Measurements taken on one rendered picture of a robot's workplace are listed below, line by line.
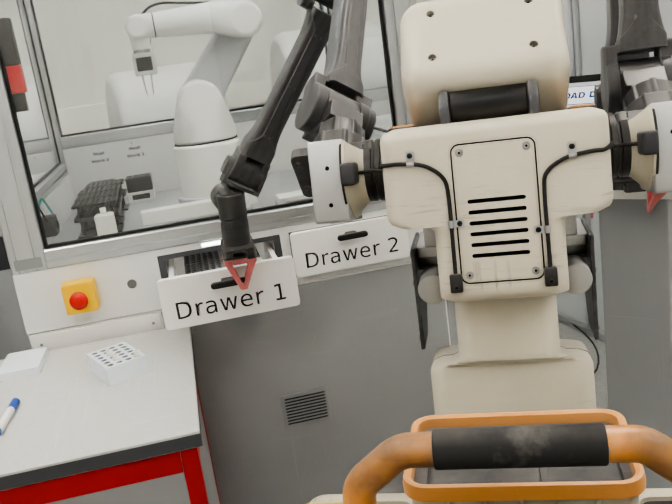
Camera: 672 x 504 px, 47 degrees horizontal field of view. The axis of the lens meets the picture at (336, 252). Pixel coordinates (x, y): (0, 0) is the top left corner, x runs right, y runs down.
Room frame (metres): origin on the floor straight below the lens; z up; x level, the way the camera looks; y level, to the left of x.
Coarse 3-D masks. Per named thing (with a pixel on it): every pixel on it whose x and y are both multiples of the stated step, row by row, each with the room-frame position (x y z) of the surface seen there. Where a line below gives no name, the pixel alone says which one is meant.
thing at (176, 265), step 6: (258, 246) 1.94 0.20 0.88; (264, 246) 1.91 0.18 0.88; (270, 246) 1.86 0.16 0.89; (258, 252) 1.94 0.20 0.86; (264, 252) 1.94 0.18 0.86; (270, 252) 1.80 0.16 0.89; (174, 258) 1.91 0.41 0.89; (180, 258) 1.91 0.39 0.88; (264, 258) 1.95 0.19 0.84; (270, 258) 1.80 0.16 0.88; (174, 264) 1.87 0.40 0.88; (180, 264) 1.91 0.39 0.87; (174, 270) 1.80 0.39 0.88; (180, 270) 1.91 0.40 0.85; (174, 276) 1.74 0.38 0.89
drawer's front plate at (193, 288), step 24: (240, 264) 1.60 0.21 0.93; (264, 264) 1.59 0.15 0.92; (288, 264) 1.60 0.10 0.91; (168, 288) 1.56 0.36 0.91; (192, 288) 1.57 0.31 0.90; (264, 288) 1.59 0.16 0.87; (288, 288) 1.60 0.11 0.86; (168, 312) 1.56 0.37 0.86; (192, 312) 1.56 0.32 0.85; (216, 312) 1.57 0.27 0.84; (240, 312) 1.58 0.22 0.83
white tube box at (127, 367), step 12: (108, 348) 1.56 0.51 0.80; (120, 348) 1.55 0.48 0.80; (132, 348) 1.53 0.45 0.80; (96, 360) 1.49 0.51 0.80; (108, 360) 1.48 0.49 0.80; (120, 360) 1.47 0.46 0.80; (132, 360) 1.47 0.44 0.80; (144, 360) 1.48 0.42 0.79; (96, 372) 1.50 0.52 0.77; (108, 372) 1.44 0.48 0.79; (120, 372) 1.45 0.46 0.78; (132, 372) 1.47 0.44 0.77; (144, 372) 1.48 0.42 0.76; (108, 384) 1.45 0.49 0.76
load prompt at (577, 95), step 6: (570, 90) 1.89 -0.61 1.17; (576, 90) 1.88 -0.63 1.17; (582, 90) 1.87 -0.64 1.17; (588, 90) 1.86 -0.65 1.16; (570, 96) 1.88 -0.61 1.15; (576, 96) 1.87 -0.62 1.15; (582, 96) 1.86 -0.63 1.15; (588, 96) 1.85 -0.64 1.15; (570, 102) 1.87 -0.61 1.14; (576, 102) 1.86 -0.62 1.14; (582, 102) 1.85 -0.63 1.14; (588, 102) 1.84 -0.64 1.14
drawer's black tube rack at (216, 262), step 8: (256, 248) 1.84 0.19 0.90; (184, 256) 1.86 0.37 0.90; (192, 256) 1.85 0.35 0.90; (200, 256) 1.83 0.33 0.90; (208, 256) 1.83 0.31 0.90; (216, 256) 1.82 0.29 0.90; (184, 264) 1.78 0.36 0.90; (192, 264) 1.77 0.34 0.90; (200, 264) 1.76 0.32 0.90; (208, 264) 1.75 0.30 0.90; (216, 264) 1.74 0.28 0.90; (224, 264) 1.73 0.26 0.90; (192, 272) 1.70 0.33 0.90
